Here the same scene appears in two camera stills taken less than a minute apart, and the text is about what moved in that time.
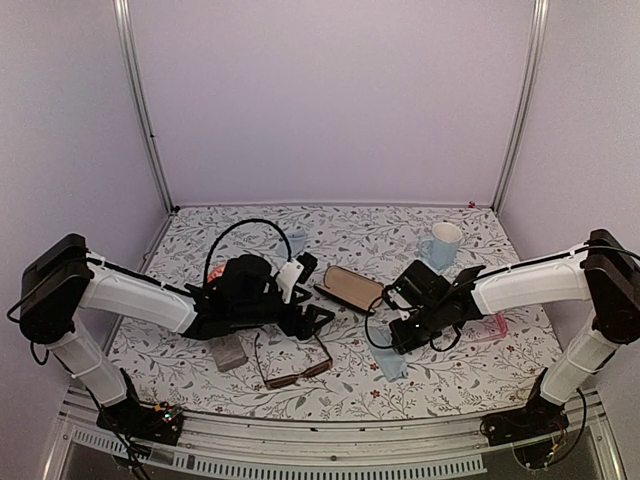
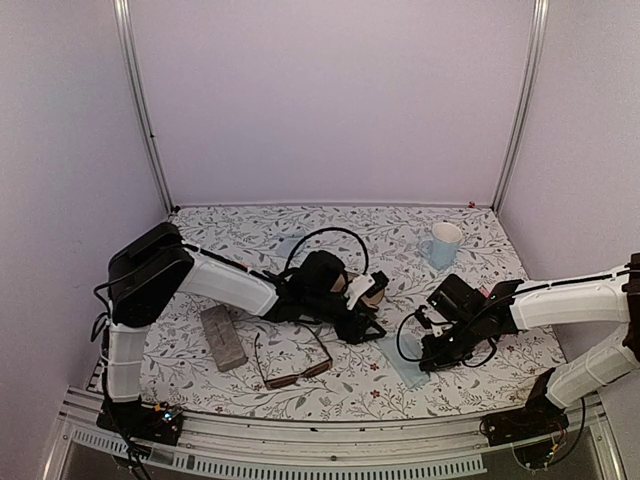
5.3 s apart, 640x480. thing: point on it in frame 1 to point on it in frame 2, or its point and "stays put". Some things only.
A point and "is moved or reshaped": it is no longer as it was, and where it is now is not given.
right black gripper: x=400 y=336 to x=434 y=358
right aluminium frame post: x=529 y=96 stays put
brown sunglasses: x=277 y=383 stays put
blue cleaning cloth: x=392 y=362 is moved or reshaped
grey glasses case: x=229 y=352 stays put
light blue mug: x=442 y=248 stays put
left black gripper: x=305 y=329 to x=356 y=336
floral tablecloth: x=346 y=369 stays put
